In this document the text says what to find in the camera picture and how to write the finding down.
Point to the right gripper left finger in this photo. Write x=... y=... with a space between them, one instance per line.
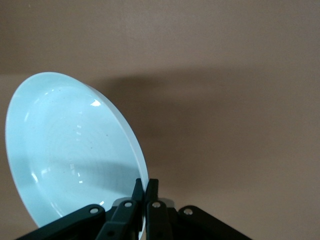
x=117 y=222

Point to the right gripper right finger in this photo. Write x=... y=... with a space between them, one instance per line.
x=160 y=222

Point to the light blue round plate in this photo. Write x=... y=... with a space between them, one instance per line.
x=70 y=140

